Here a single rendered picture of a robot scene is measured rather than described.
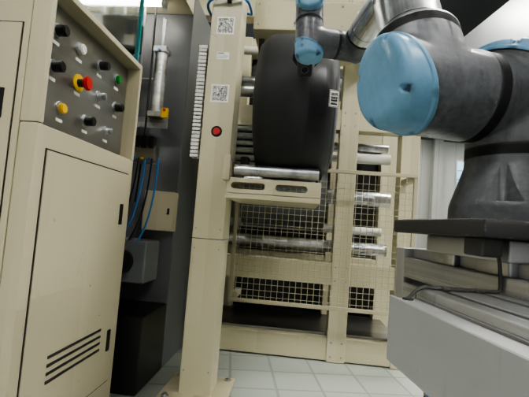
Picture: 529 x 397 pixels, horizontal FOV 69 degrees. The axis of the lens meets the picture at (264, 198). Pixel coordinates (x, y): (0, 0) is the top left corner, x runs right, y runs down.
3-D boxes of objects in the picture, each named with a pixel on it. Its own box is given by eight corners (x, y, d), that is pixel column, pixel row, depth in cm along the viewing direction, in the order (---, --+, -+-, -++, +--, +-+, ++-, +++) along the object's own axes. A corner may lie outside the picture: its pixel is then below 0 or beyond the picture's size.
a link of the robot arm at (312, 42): (340, 56, 100) (340, 18, 102) (298, 48, 98) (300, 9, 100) (328, 71, 108) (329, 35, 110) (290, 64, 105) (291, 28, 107)
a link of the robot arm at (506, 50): (596, 148, 47) (597, 40, 48) (502, 135, 44) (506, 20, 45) (512, 162, 59) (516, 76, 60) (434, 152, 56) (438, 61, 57)
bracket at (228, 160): (221, 179, 145) (223, 153, 146) (237, 189, 185) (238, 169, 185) (230, 179, 145) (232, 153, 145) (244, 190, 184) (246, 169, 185)
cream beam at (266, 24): (252, 28, 187) (255, -2, 188) (257, 52, 212) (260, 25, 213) (381, 32, 182) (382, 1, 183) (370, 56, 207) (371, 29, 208)
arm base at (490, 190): (620, 231, 44) (622, 145, 45) (494, 220, 43) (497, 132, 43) (521, 228, 59) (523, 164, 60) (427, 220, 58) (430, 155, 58)
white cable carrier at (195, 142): (189, 156, 160) (199, 44, 163) (192, 158, 165) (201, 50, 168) (199, 157, 159) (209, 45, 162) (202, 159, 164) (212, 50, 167)
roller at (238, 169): (232, 161, 152) (232, 172, 154) (230, 165, 148) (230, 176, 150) (321, 167, 149) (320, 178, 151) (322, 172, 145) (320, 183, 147)
